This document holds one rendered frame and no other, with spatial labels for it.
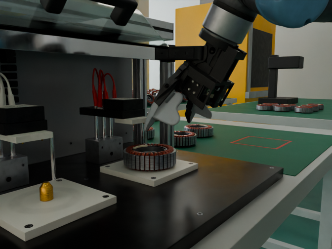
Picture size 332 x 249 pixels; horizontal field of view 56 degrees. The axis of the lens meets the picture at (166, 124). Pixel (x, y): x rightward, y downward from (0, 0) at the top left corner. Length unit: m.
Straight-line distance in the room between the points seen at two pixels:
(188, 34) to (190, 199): 4.07
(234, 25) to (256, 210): 0.30
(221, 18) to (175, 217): 0.31
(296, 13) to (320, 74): 5.27
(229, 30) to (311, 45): 5.24
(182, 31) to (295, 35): 2.11
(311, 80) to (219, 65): 5.20
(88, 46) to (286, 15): 0.40
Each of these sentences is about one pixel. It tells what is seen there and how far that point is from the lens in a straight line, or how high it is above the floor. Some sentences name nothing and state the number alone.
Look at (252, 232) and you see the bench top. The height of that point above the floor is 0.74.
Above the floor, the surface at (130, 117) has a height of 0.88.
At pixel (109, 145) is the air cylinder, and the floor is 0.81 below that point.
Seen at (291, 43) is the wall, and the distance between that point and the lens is 5.83.
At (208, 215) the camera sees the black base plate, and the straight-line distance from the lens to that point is 0.47.
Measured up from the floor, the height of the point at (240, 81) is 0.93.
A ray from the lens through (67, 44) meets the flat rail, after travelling 0.64.
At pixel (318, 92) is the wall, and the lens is 5.69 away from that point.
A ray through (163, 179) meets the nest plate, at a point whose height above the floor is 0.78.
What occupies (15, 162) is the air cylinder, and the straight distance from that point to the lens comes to 0.62.
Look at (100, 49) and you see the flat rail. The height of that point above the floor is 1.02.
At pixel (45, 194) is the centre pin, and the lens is 0.51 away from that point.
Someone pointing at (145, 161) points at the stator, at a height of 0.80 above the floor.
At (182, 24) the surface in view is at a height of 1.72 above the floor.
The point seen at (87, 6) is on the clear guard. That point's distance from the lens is 0.40.
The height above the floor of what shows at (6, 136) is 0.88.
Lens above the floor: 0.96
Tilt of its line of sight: 8 degrees down
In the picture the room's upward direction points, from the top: straight up
